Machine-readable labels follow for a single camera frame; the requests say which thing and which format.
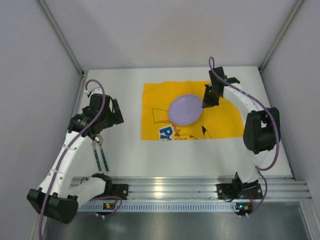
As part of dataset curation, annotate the spoon with green handle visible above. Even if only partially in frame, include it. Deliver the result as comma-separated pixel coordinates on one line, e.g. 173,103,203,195
94,134,109,172

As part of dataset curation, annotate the fork with green handle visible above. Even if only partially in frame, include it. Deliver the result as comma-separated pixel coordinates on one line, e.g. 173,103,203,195
92,140,102,172

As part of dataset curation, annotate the yellow pikachu cloth placemat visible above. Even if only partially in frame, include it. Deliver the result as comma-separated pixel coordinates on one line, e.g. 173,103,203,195
141,81,244,141

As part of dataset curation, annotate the purple plastic plate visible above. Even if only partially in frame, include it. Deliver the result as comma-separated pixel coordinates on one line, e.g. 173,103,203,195
167,94,203,126

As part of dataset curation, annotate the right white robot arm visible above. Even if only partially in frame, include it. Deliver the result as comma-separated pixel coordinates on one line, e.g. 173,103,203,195
202,67,281,200

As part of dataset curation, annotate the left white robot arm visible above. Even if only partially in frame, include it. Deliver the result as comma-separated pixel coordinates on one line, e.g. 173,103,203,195
26,93,124,224

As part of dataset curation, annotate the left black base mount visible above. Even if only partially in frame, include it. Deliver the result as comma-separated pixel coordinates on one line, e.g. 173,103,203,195
97,184,129,200

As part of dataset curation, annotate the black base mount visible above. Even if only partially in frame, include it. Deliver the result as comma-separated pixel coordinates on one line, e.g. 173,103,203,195
97,184,129,200
216,182,263,202

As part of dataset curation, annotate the slotted grey cable duct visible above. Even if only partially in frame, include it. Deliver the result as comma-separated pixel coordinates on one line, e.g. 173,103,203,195
77,201,253,213

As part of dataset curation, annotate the aluminium rail frame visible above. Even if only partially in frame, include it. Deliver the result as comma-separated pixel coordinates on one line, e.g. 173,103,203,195
39,176,312,202

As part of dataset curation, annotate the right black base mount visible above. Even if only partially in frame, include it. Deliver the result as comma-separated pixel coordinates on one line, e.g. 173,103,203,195
216,182,263,202

